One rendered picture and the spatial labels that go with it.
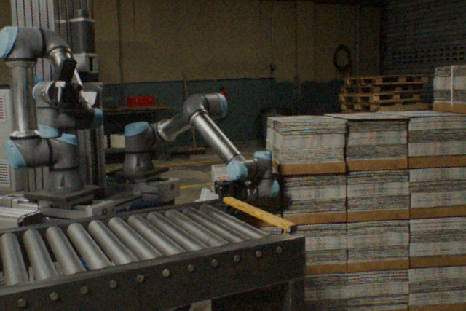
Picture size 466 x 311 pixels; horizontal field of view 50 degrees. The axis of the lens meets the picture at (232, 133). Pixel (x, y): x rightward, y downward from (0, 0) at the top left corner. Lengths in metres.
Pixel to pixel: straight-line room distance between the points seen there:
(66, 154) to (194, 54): 7.27
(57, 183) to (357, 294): 1.39
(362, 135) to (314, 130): 0.23
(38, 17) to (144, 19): 6.65
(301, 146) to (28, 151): 1.09
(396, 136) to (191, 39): 7.19
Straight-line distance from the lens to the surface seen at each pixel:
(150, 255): 1.34
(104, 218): 1.72
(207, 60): 9.31
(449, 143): 2.43
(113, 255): 1.39
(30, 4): 2.41
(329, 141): 2.19
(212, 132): 2.04
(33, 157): 2.03
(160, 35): 9.02
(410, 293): 2.53
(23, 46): 2.02
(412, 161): 2.36
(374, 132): 2.28
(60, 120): 1.79
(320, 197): 2.25
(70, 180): 2.08
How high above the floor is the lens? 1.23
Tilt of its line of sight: 6 degrees down
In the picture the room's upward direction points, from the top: 1 degrees counter-clockwise
